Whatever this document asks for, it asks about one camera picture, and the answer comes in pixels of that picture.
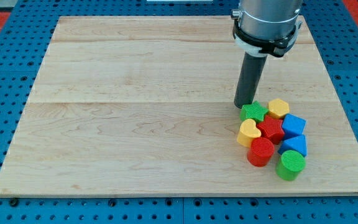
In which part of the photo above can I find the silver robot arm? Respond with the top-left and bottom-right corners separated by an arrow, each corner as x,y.
231,0 -> 303,108

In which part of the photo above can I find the blue cube block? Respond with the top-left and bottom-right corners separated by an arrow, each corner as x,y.
282,113 -> 306,140

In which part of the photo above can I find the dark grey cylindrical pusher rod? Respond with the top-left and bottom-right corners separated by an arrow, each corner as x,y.
234,52 -> 267,109

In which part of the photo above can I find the blue triangle block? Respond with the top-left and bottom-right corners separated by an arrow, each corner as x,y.
278,134 -> 308,157

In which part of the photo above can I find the green star block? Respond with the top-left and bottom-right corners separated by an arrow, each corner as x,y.
239,101 -> 269,123

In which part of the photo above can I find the green cylinder block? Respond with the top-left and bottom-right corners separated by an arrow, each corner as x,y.
276,150 -> 306,181

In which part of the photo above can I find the red star block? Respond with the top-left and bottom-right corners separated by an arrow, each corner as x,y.
257,115 -> 285,145

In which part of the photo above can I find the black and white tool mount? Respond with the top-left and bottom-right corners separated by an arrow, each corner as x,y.
232,15 -> 302,57

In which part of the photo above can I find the red cylinder block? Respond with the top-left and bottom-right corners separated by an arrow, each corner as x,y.
247,137 -> 275,167

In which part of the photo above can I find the wooden board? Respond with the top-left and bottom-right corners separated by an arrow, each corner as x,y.
0,16 -> 358,198

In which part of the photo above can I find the yellow heart block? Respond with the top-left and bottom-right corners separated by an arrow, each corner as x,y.
237,119 -> 262,147

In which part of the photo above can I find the yellow hexagon block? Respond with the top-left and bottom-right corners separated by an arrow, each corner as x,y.
267,98 -> 290,119

